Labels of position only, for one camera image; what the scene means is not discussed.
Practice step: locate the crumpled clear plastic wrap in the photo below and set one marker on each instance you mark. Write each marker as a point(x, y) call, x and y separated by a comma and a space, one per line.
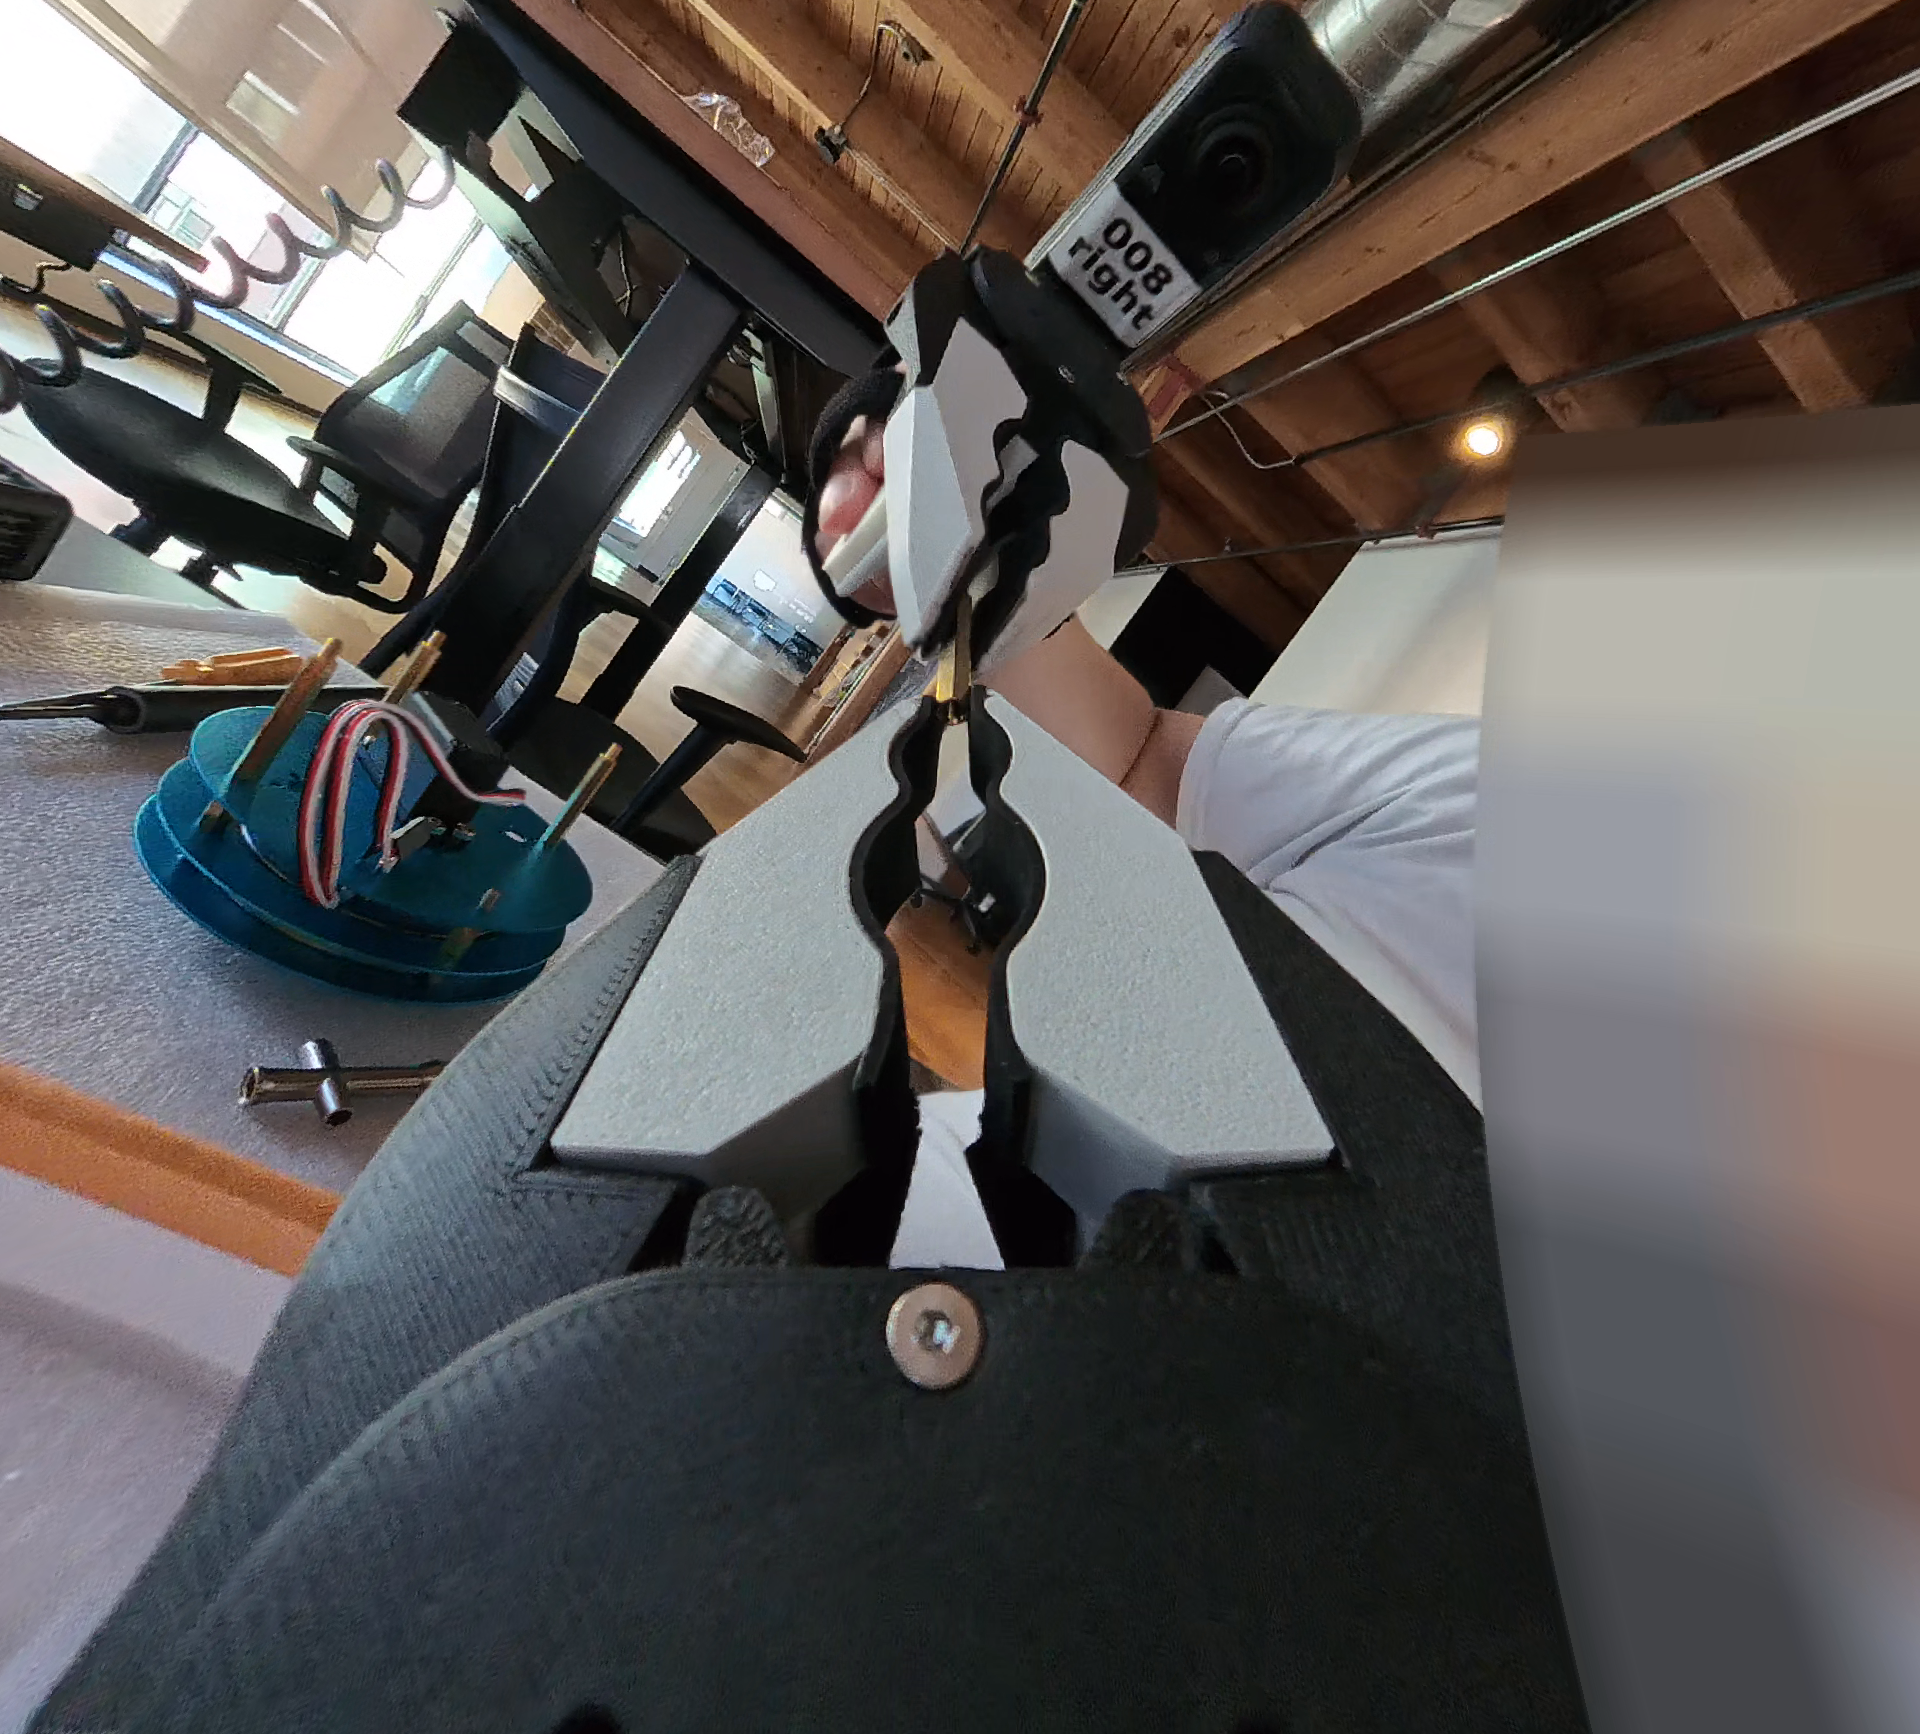
point(737, 127)

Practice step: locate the black screwdriver bit case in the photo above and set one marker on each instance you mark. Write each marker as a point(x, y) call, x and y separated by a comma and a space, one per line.
point(24, 520)

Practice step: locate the metal ceiling pipe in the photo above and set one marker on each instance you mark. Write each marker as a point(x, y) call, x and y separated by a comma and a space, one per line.
point(1075, 9)

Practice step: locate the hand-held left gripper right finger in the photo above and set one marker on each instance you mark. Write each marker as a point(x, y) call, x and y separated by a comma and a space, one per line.
point(1155, 1014)

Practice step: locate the black servo motor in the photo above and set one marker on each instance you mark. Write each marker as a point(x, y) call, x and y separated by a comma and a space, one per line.
point(457, 759)

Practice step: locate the metal cross socket wrench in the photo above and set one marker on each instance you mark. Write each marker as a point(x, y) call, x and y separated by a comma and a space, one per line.
point(338, 1073)

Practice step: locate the black mesh office chair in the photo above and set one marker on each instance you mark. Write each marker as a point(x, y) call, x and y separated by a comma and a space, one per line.
point(181, 459)

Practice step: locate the wooden top standing desk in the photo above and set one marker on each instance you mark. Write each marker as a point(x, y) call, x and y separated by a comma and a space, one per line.
point(61, 207)
point(659, 371)

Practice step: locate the white foam sheet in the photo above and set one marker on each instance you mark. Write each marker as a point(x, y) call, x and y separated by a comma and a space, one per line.
point(92, 866)

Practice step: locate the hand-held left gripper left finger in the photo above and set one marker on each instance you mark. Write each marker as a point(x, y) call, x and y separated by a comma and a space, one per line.
point(749, 1001)

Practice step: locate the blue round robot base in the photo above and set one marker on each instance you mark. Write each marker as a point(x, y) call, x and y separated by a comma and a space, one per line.
point(375, 932)

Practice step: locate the round ceiling light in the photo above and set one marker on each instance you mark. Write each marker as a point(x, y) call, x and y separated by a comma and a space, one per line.
point(1481, 438)

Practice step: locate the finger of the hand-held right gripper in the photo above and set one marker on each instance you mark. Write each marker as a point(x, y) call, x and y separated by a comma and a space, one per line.
point(931, 504)
point(1079, 563)

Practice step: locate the black precision screwdriver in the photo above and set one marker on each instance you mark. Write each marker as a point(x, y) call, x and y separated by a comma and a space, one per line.
point(181, 708)

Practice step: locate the large glass window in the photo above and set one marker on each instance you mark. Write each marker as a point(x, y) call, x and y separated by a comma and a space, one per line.
point(92, 113)

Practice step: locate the person's right hand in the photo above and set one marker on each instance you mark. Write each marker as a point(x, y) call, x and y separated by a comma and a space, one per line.
point(851, 503)

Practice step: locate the thin metal ceiling conduit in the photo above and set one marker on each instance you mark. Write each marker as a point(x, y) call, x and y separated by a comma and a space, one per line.
point(1650, 358)
point(1574, 247)

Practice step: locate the person's right forearm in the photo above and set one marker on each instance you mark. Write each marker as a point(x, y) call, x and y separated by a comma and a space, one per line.
point(1110, 731)

